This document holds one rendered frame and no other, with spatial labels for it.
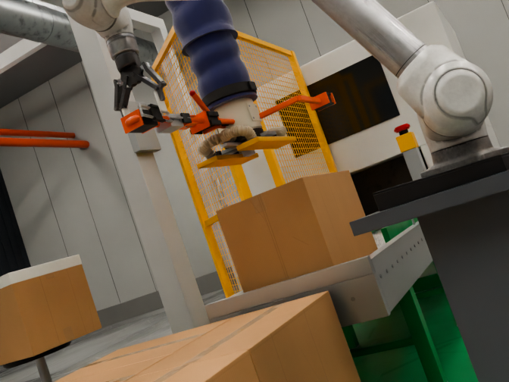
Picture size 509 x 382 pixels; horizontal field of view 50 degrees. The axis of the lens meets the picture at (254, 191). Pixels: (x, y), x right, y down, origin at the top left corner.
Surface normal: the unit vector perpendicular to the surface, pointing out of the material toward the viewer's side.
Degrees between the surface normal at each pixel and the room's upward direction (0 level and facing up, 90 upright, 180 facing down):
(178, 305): 90
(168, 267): 90
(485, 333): 90
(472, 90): 96
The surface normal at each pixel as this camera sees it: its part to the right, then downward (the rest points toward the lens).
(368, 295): -0.44, 0.08
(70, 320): 0.76, -0.32
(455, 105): -0.14, 0.02
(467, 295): -0.66, 0.17
